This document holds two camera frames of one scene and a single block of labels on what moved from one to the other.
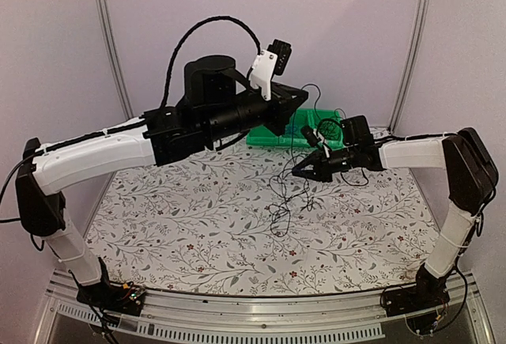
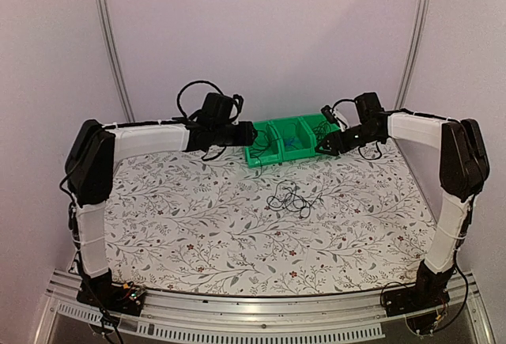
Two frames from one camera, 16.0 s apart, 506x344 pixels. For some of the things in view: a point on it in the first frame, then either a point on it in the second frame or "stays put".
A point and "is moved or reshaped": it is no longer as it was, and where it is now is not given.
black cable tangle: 291,184 is moved or reshaped
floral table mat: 249,221 stays put
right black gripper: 322,171 to 335,149
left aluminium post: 107,27 stays put
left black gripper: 285,105 to 247,137
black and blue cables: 290,129 to 290,142
